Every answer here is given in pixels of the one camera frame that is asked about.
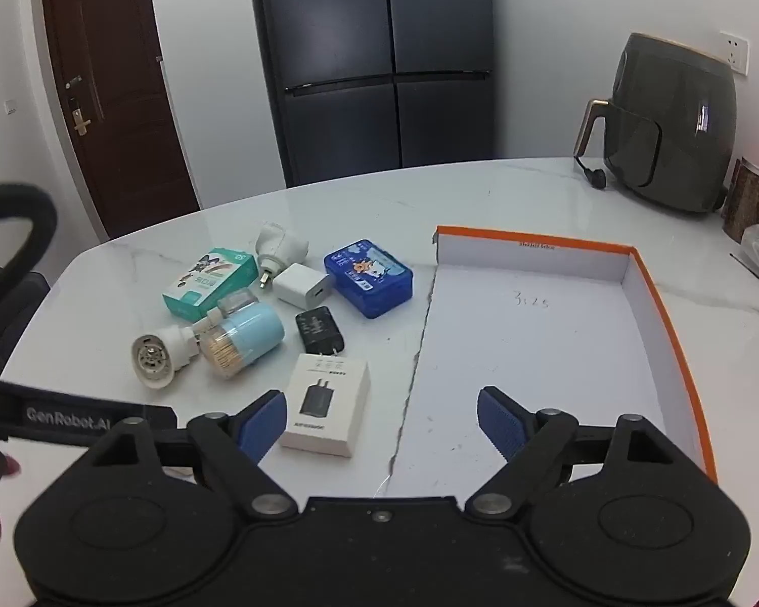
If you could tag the small white charger cube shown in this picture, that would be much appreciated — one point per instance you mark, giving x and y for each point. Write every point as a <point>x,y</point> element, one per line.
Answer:
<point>297,281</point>

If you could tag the dark office chair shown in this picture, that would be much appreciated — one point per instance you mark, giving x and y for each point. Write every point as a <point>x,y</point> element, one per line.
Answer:
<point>12,303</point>

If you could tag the light blue toothpick holder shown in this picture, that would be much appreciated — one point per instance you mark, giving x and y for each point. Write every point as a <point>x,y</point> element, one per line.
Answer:
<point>253,332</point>

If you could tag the white charger packaging box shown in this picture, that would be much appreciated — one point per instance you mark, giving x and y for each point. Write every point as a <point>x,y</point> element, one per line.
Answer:
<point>322,404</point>

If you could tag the dark grey refrigerator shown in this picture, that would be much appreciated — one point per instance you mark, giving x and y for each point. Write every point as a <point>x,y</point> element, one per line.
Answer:
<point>379,76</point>

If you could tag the white round socket adapter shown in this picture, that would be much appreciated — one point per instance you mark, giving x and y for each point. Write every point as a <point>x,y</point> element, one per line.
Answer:
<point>158,357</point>

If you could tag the blue floss pick box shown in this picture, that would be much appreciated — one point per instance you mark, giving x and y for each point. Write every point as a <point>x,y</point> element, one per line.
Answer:
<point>366,275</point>

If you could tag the orange-rimmed white box lid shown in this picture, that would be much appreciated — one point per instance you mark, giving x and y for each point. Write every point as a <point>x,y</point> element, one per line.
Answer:
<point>543,341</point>

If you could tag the white wall switch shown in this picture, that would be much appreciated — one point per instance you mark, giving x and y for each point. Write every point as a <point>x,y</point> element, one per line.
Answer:
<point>10,105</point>

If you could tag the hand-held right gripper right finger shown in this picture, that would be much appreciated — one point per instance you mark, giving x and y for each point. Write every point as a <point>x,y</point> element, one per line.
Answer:
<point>502,420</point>

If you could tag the small clear plastic lid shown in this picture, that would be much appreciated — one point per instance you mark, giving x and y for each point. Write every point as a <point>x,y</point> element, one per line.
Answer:
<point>237,300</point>

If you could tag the gold door lock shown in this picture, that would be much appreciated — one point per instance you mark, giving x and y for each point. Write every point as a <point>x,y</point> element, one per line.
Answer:
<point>79,117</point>

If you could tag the white plug adapter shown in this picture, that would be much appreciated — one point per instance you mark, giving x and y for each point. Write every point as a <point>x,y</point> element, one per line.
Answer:
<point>278,243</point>

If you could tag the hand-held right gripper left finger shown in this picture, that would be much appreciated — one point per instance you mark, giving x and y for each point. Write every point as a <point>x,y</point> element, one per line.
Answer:
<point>262,423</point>

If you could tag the white wall socket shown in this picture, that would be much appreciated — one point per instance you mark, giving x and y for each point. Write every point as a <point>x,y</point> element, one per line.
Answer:
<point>733,50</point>

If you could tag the brown wooden door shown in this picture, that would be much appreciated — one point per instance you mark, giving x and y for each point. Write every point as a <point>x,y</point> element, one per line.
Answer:
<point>120,107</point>

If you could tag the teal cardboard box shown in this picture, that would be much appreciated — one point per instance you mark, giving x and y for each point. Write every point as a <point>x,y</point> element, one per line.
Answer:
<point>208,284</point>

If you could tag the black charger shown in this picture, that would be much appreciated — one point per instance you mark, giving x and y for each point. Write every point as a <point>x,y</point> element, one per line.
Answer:
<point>316,329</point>

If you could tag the dark grey air fryer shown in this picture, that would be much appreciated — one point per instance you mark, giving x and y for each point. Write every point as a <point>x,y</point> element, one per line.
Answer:
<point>670,114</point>

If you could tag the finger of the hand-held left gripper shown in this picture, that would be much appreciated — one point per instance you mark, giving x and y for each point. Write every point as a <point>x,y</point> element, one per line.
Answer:
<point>161,417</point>

